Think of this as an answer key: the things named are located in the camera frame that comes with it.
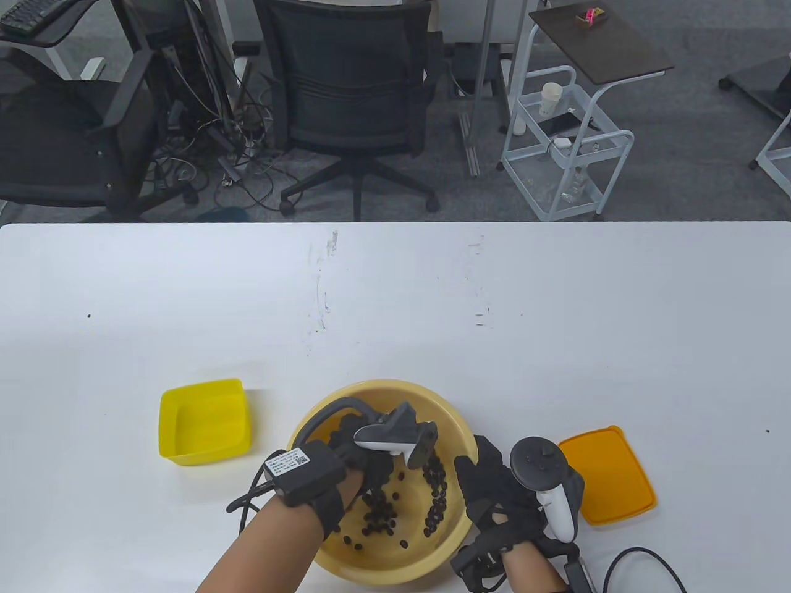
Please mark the black flat base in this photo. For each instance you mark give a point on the black flat base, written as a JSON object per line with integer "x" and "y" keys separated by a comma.
{"x": 763, "y": 83}

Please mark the white power strip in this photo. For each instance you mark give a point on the white power strip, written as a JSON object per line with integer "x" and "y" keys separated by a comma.
{"x": 93, "y": 68}

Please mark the grey metal post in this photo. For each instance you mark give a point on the grey metal post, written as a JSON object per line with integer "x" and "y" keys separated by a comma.
{"x": 482, "y": 74}

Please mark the white rolling cart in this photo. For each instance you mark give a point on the white rolling cart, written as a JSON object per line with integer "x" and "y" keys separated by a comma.
{"x": 571, "y": 214}

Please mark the black computer tower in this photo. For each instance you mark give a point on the black computer tower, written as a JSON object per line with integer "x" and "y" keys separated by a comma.
{"x": 154, "y": 55}

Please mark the person's right hand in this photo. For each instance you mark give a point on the person's right hand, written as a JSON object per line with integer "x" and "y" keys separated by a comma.
{"x": 488, "y": 488}

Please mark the orange plastic lid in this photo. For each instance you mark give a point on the orange plastic lid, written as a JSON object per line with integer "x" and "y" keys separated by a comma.
{"x": 612, "y": 475}

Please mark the white metal frame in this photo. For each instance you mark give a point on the white metal frame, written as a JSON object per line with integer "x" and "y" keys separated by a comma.
{"x": 772, "y": 148}

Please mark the person's left hand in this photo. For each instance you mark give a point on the person's left hand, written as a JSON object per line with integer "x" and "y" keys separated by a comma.
{"x": 374, "y": 472}

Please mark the grey desk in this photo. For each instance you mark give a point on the grey desk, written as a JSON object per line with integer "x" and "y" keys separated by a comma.
{"x": 68, "y": 21}

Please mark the black labelled wrist box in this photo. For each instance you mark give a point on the black labelled wrist box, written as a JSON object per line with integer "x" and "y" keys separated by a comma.
{"x": 303, "y": 472}
{"x": 581, "y": 577}

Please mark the dark brown side table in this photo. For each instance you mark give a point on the dark brown side table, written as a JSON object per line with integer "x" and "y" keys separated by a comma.
{"x": 599, "y": 43}

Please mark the grey white handheld controller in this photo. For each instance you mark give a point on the grey white handheld controller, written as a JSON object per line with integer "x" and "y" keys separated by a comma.
{"x": 383, "y": 432}
{"x": 537, "y": 460}

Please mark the black padded office chair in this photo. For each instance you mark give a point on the black padded office chair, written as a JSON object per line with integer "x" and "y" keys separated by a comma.
{"x": 55, "y": 142}

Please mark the white small bottle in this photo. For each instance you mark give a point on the white small bottle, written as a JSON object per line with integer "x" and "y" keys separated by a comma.
{"x": 520, "y": 125}

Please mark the yellow plastic basin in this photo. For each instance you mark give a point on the yellow plastic basin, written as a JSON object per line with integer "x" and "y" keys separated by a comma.
{"x": 401, "y": 559}

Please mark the clear plastic bottle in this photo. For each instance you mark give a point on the clear plastic bottle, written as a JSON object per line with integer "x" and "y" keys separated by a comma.
{"x": 575, "y": 185}

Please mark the black mesh-back office chair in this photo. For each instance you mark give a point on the black mesh-back office chair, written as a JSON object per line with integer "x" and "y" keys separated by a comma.
{"x": 352, "y": 80}

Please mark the white paper cup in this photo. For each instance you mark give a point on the white paper cup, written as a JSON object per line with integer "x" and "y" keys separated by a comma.
{"x": 550, "y": 99}

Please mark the yellow plastic box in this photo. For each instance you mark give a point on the yellow plastic box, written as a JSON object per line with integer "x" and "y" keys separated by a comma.
{"x": 204, "y": 426}

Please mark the white charger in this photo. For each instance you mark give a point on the white charger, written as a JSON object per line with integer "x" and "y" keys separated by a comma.
{"x": 562, "y": 143}

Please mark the pink small item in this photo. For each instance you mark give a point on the pink small item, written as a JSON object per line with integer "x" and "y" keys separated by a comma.
{"x": 590, "y": 15}

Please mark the teal floor object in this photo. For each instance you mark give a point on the teal floor object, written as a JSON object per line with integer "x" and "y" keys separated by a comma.
{"x": 222, "y": 214}

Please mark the person's left forearm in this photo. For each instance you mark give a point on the person's left forearm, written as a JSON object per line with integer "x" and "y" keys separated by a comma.
{"x": 272, "y": 550}

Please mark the person's right forearm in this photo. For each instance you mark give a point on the person's right forearm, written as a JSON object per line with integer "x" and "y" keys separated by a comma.
{"x": 531, "y": 571}

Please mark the pile of coffee beans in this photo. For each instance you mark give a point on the pile of coffee beans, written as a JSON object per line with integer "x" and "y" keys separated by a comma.
{"x": 435, "y": 488}

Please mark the black keyboard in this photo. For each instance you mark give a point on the black keyboard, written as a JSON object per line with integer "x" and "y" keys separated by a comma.
{"x": 25, "y": 13}

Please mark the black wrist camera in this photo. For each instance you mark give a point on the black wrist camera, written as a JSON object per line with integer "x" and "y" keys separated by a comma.
{"x": 476, "y": 565}

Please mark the black box under desk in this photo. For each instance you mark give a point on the black box under desk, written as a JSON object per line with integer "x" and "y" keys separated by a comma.
{"x": 469, "y": 68}

